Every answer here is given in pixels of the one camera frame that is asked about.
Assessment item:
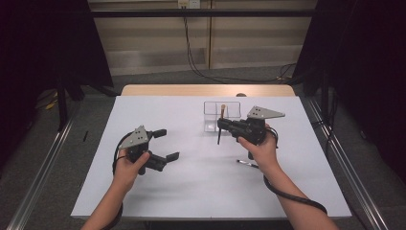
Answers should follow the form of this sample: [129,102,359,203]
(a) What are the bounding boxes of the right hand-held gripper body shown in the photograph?
[229,105,286,161]

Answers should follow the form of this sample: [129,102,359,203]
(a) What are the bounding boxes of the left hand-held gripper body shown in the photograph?
[118,125,168,176]

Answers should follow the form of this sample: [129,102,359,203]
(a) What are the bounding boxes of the black brush with orange tip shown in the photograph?
[216,103,227,146]

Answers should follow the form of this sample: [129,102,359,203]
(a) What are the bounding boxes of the clear plastic organizer box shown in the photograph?
[203,101,242,134]

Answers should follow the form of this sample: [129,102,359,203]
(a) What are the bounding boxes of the person's right hand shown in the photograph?
[237,124,280,176]

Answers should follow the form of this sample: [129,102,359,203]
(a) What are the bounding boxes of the person's left hand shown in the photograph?
[112,150,151,194]

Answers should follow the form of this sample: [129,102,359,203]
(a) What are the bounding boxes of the white table board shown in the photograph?
[70,95,352,221]

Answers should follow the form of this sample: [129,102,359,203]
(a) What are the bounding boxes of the wooden table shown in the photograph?
[120,83,296,98]

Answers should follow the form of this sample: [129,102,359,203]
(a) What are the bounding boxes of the black metal stand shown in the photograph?
[56,75,70,132]

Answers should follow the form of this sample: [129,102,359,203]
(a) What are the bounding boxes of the black horizontal bar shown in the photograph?
[90,9,317,18]

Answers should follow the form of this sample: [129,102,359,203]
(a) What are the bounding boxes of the black curtain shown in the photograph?
[291,0,406,183]
[0,0,114,167]

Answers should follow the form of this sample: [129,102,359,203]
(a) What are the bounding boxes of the left hand-held gripper black cable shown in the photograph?
[101,132,135,230]

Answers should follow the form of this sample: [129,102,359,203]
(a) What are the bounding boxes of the hand-held gripper black cable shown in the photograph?
[262,126,328,215]
[101,132,135,230]

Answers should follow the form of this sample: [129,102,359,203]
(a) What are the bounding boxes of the black wall cables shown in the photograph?
[182,15,298,84]

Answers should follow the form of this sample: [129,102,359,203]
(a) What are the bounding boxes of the right hand-held gripper black cable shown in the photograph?
[262,126,328,215]

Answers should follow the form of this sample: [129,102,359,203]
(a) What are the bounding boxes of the aluminium floor rail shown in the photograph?
[6,104,80,230]
[305,97,389,230]

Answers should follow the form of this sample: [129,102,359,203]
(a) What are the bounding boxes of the white wall socket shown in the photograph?
[177,0,201,10]

